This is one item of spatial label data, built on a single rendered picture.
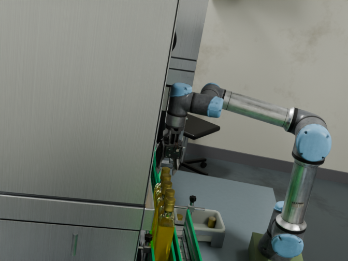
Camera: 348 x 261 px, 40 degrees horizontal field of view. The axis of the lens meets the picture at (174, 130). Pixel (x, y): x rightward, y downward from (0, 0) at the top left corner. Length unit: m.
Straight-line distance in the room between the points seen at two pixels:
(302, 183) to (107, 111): 0.96
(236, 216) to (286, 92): 2.53
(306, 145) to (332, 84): 3.23
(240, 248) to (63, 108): 1.41
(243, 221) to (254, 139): 2.57
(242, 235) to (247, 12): 2.75
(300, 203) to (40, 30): 1.18
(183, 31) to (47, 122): 1.70
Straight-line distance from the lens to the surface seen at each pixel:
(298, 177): 1.78
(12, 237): 1.18
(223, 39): 4.69
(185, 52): 2.66
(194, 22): 2.64
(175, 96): 1.70
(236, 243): 2.28
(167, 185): 1.74
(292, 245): 1.89
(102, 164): 1.06
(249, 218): 2.51
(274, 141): 5.00
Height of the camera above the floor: 1.95
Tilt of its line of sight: 21 degrees down
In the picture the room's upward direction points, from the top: 10 degrees clockwise
